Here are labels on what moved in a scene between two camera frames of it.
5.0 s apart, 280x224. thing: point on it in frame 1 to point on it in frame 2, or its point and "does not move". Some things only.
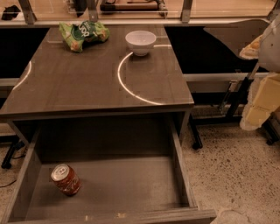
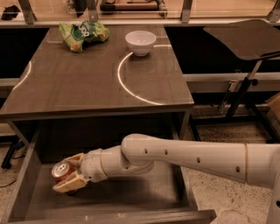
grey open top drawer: (129, 172) does not move
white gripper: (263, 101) to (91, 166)
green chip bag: (83, 32) does not move
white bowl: (141, 41) does not move
